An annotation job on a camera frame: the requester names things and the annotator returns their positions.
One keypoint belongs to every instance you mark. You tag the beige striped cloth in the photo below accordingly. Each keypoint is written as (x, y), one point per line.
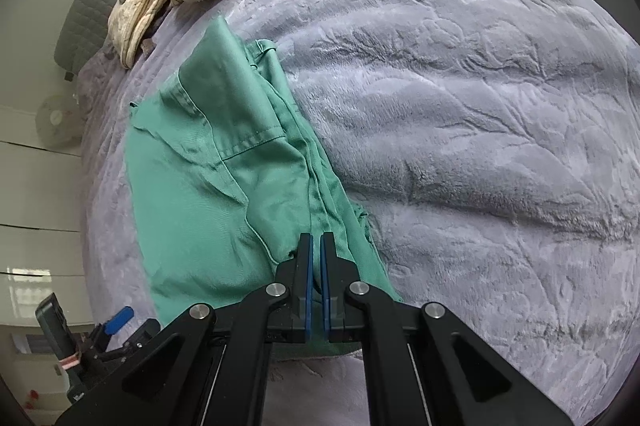
(140, 5)

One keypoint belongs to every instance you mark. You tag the grey crumpled cloth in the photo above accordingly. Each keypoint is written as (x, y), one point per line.
(148, 45)

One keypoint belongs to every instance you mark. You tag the white round fan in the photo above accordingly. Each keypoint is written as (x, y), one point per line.
(56, 121)

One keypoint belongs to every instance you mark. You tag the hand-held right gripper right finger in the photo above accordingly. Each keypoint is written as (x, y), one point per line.
(326, 266)

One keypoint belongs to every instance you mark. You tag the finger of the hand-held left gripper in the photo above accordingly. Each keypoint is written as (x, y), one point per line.
(140, 336)
(120, 318)

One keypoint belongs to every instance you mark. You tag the purple plush blanket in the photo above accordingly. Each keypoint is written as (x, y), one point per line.
(450, 130)

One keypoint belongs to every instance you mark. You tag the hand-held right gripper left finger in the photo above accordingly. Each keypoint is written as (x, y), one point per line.
(309, 266)

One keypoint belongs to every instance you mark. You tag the green work jacket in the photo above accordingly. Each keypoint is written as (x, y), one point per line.
(210, 176)

